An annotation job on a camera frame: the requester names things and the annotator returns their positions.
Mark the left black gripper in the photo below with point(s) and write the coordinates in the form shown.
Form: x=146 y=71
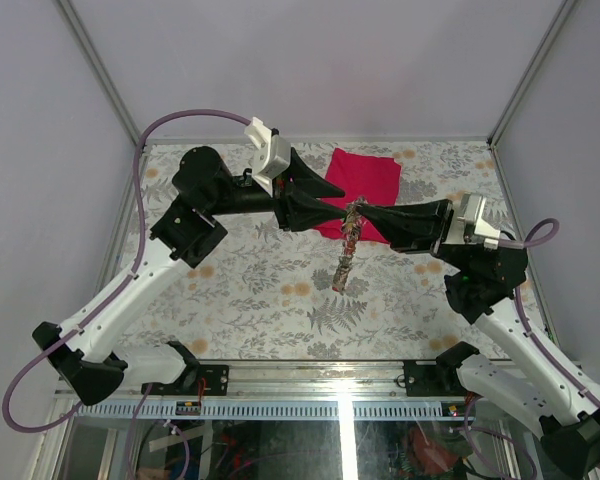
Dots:
x=295 y=195

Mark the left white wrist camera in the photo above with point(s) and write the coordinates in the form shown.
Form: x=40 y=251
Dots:
x=272 y=156

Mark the aluminium frame post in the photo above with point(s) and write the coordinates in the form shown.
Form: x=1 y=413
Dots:
x=552 y=33
x=96 y=65

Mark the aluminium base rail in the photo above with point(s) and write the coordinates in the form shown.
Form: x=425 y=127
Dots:
x=272 y=380

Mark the right aluminium frame post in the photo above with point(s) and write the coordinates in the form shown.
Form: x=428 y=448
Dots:
x=552 y=33

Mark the left aluminium frame post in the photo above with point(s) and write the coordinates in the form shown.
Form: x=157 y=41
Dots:
x=96 y=65

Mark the red folded cloth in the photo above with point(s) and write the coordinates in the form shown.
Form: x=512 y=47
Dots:
x=377 y=179

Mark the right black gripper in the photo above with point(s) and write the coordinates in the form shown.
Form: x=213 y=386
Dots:
x=419 y=227

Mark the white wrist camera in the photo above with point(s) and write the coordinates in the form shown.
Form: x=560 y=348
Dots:
x=272 y=156
x=467 y=225

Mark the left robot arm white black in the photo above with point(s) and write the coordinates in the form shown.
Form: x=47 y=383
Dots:
x=89 y=358

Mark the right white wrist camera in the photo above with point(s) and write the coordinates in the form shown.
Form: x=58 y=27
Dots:
x=467 y=225

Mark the round metal key ring disc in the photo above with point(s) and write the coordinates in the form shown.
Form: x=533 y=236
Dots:
x=351 y=231

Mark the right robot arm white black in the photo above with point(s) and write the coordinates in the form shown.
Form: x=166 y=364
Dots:
x=556 y=401

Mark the perforated cable duct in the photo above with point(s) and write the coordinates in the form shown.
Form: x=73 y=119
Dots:
x=283 y=410

